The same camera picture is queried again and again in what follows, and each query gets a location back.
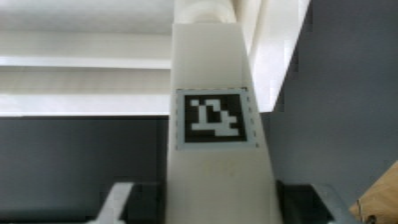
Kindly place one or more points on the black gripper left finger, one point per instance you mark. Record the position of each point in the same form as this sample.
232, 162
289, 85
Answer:
129, 203

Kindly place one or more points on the white base block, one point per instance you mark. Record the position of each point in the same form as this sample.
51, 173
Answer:
220, 184

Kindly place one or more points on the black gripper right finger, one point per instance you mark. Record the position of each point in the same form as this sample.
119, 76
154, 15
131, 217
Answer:
311, 204

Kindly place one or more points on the white desk top tray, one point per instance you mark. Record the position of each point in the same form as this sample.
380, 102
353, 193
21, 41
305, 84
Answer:
96, 33

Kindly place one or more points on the white front fence bar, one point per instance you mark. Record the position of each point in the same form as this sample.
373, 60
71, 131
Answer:
74, 91

